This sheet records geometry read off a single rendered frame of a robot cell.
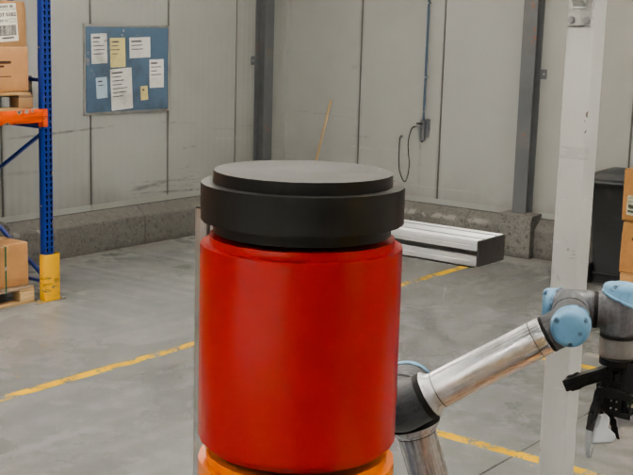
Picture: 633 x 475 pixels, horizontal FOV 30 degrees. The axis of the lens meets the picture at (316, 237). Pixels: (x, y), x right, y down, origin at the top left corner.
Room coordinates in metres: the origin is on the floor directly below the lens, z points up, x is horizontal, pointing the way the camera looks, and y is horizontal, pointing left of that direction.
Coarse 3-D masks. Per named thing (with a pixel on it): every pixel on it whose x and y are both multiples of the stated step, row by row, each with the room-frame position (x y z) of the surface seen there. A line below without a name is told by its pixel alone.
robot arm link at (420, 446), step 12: (408, 372) 2.36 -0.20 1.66; (432, 420) 2.37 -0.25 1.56; (408, 432) 2.35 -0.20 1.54; (420, 432) 2.35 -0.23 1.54; (432, 432) 2.38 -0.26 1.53; (408, 444) 2.37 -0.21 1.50; (420, 444) 2.36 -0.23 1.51; (432, 444) 2.37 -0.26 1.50; (408, 456) 2.37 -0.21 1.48; (420, 456) 2.36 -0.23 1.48; (432, 456) 2.37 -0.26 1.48; (408, 468) 2.38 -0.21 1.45; (420, 468) 2.36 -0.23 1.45; (432, 468) 2.36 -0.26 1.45; (444, 468) 2.38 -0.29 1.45
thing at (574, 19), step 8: (576, 0) 4.92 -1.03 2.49; (584, 0) 4.90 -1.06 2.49; (592, 0) 4.91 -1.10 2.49; (576, 8) 4.94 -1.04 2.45; (584, 8) 4.92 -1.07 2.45; (568, 16) 4.97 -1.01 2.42; (576, 16) 4.95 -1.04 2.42; (584, 16) 4.92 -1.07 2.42; (568, 24) 4.97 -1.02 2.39; (576, 24) 4.94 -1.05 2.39; (584, 24) 4.92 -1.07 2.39
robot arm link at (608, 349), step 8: (600, 336) 2.32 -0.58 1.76; (600, 344) 2.32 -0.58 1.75; (608, 344) 2.30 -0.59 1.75; (616, 344) 2.29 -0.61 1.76; (624, 344) 2.29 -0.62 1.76; (632, 344) 2.29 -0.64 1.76; (600, 352) 2.32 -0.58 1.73; (608, 352) 2.30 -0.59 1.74; (616, 352) 2.29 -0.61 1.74; (624, 352) 2.29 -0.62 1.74; (632, 352) 2.29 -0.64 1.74; (616, 360) 2.29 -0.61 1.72; (624, 360) 2.29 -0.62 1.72; (632, 360) 2.31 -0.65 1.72
